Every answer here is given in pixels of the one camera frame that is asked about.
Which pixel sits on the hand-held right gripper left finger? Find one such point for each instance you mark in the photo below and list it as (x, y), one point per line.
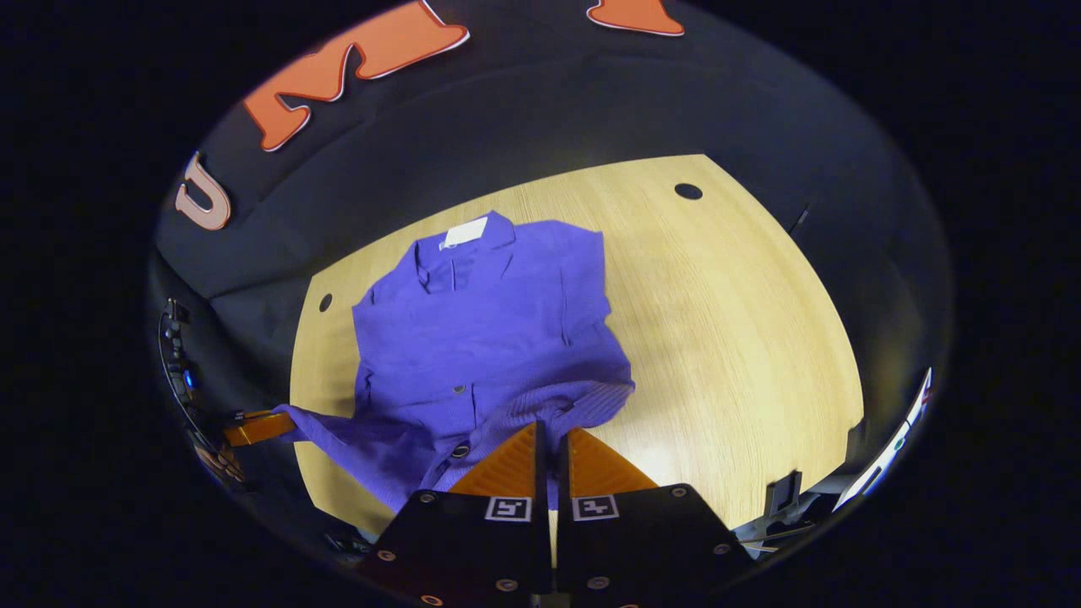
(540, 473)

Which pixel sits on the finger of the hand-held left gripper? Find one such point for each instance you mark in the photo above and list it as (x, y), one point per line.
(258, 429)

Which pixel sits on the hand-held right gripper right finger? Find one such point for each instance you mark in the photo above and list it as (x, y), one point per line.
(567, 481)

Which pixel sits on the black clamp bracket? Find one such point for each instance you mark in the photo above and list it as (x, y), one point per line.
(784, 494)

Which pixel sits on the white monitor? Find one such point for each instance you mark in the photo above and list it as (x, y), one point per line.
(887, 447)

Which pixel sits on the purple knit cardigan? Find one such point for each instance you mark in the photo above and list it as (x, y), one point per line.
(473, 338)

